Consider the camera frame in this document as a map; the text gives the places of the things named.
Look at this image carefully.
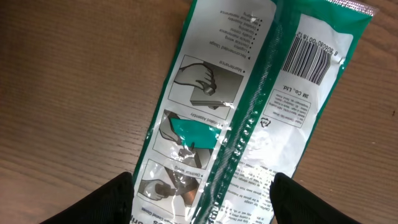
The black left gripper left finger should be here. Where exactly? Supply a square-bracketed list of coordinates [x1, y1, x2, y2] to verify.
[42, 172, 134, 224]

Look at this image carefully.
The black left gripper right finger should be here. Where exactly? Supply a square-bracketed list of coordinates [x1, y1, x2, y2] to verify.
[269, 172, 358, 224]

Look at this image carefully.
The green white 3M package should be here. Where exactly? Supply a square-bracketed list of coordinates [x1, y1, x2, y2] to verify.
[131, 0, 376, 224]

